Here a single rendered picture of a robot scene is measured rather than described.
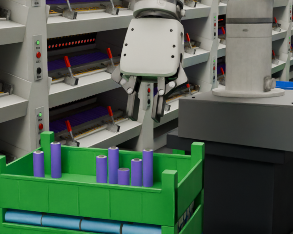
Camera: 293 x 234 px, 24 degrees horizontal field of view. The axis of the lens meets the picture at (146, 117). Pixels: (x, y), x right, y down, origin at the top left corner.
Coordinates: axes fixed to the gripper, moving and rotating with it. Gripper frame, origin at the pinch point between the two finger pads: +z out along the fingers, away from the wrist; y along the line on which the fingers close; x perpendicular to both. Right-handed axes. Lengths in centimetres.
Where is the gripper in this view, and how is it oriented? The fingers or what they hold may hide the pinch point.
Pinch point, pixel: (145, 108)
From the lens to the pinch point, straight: 111.7
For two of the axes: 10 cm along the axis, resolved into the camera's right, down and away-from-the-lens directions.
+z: -1.2, 9.7, -2.1
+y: -9.6, -0.6, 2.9
